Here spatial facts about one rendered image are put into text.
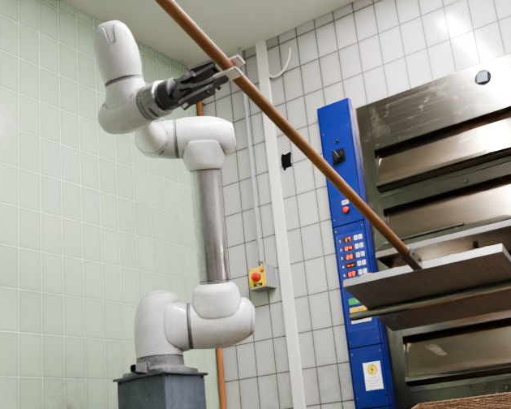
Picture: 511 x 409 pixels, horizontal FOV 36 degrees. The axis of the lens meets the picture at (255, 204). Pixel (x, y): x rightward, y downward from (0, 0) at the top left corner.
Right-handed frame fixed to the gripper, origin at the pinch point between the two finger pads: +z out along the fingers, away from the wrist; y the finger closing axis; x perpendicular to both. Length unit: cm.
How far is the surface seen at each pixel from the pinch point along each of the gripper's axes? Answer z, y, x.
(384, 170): -29, -68, -129
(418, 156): -14, -70, -129
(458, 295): 7, 4, -116
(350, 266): -48, -32, -140
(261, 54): -82, -136, -102
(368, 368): -46, 7, -154
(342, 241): -51, -42, -136
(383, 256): -28, -26, -129
